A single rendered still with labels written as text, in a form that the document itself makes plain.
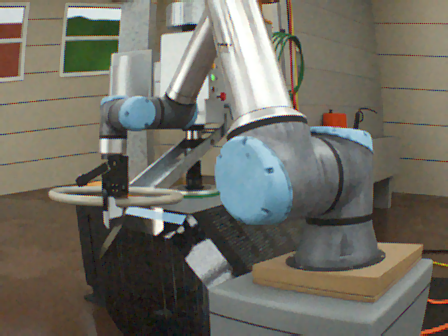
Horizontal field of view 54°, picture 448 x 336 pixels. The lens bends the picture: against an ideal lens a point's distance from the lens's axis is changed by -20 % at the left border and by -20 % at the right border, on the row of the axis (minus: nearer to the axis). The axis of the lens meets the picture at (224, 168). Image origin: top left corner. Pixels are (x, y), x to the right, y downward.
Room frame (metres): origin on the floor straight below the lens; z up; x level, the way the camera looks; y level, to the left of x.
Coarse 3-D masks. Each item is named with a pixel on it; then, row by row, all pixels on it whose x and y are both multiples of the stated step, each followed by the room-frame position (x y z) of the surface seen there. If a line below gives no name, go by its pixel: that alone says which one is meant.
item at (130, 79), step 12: (144, 60) 2.90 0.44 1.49; (156, 60) 2.96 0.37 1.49; (120, 72) 2.88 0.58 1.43; (132, 72) 2.87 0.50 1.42; (144, 72) 2.89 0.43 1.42; (156, 72) 2.91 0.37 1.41; (120, 84) 2.88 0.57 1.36; (132, 84) 2.87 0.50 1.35; (144, 84) 2.89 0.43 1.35; (156, 84) 2.91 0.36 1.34; (132, 96) 2.87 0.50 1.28; (144, 96) 2.89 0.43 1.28; (156, 96) 2.92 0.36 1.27
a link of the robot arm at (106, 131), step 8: (112, 96) 1.44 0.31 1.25; (120, 96) 1.44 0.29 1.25; (104, 104) 1.44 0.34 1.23; (104, 112) 1.43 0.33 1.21; (104, 120) 1.43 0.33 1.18; (104, 128) 1.44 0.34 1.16; (112, 128) 1.43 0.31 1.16; (104, 136) 1.43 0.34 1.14; (112, 136) 1.43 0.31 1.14; (120, 136) 1.44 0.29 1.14
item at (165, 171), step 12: (204, 132) 2.48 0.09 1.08; (216, 132) 2.37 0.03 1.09; (180, 144) 2.29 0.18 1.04; (204, 144) 2.25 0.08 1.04; (168, 156) 2.18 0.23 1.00; (192, 156) 2.14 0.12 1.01; (156, 168) 2.09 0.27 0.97; (168, 168) 2.13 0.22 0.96; (180, 168) 2.04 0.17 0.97; (144, 180) 1.99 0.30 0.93; (156, 180) 2.02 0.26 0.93; (168, 180) 1.95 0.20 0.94
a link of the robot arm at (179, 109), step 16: (208, 32) 1.29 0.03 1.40; (192, 48) 1.33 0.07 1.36; (208, 48) 1.32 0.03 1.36; (192, 64) 1.34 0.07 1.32; (208, 64) 1.35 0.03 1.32; (176, 80) 1.38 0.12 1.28; (192, 80) 1.36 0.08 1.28; (176, 96) 1.39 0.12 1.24; (192, 96) 1.40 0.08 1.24; (176, 112) 1.41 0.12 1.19; (192, 112) 1.45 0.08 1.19; (160, 128) 1.42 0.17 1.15; (176, 128) 1.46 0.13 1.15
